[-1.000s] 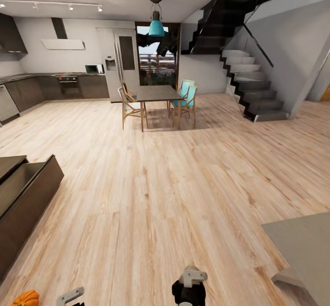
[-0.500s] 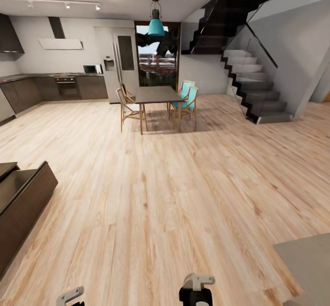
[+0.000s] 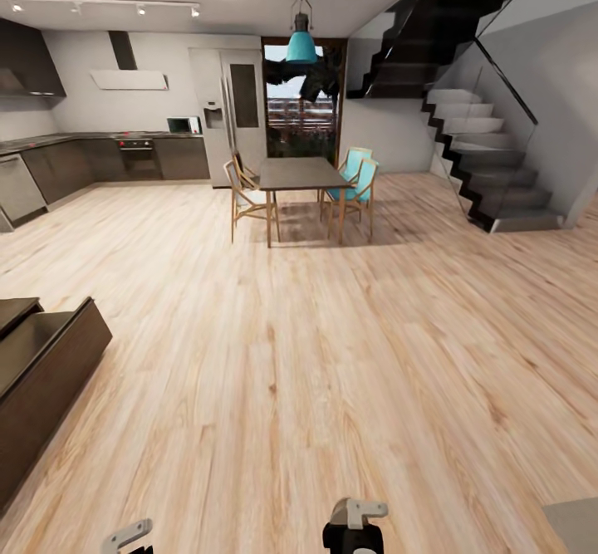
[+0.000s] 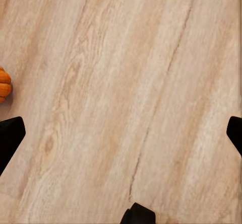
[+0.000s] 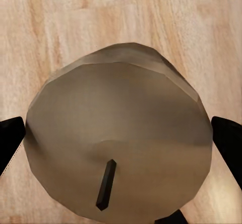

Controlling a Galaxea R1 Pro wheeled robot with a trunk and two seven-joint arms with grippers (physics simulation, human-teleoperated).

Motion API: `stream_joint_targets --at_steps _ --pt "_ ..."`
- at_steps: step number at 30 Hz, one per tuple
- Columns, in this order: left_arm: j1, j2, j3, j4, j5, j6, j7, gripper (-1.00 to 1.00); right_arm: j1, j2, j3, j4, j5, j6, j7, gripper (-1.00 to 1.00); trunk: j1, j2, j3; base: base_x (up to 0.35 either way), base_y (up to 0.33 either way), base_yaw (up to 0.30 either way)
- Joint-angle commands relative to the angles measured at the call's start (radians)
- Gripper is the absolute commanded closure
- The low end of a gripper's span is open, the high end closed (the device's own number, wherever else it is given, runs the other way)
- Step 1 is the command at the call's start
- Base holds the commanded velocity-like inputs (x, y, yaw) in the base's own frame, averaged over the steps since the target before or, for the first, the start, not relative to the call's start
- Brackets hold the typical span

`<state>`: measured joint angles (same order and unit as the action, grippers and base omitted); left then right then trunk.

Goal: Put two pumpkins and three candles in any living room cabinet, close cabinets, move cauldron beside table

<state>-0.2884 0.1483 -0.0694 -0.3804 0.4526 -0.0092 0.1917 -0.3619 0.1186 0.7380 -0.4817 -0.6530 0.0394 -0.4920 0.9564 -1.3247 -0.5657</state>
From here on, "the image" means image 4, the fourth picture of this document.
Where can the pumpkin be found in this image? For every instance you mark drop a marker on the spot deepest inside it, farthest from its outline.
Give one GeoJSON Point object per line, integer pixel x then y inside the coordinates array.
{"type": "Point", "coordinates": [5, 87]}

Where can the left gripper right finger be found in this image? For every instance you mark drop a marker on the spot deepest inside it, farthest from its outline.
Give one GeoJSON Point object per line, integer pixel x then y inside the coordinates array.
{"type": "Point", "coordinates": [234, 132]}

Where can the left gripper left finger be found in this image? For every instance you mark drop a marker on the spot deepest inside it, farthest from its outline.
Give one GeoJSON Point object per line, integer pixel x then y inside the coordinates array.
{"type": "Point", "coordinates": [12, 132]}

